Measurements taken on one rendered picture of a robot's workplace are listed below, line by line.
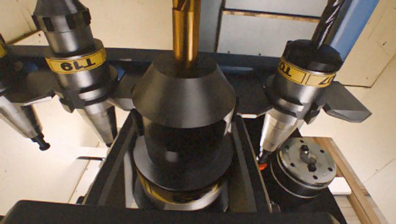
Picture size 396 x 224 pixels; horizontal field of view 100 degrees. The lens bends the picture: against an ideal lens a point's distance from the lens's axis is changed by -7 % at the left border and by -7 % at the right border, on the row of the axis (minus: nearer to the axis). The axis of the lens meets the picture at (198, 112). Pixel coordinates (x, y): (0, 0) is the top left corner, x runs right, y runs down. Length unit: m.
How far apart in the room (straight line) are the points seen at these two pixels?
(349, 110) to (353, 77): 1.45
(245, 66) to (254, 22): 0.54
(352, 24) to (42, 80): 0.33
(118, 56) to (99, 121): 0.08
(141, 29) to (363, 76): 1.56
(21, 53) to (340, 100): 0.38
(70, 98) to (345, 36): 0.29
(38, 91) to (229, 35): 0.65
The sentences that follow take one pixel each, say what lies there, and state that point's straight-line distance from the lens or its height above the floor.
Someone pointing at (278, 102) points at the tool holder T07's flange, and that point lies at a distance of 0.19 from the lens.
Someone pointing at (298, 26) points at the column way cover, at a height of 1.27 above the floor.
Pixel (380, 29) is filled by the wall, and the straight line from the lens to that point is 1.59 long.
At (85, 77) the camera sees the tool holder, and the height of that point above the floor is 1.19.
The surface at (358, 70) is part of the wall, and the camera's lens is 1.67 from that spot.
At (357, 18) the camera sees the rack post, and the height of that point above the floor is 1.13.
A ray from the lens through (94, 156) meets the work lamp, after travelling 1.15.
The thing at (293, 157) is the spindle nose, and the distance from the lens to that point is 0.57.
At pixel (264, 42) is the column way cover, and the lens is 0.80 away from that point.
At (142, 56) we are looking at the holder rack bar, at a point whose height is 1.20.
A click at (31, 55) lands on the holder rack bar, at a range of 0.30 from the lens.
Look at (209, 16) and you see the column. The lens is 0.78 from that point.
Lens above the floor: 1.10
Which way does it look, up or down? 41 degrees up
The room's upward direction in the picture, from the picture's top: 176 degrees counter-clockwise
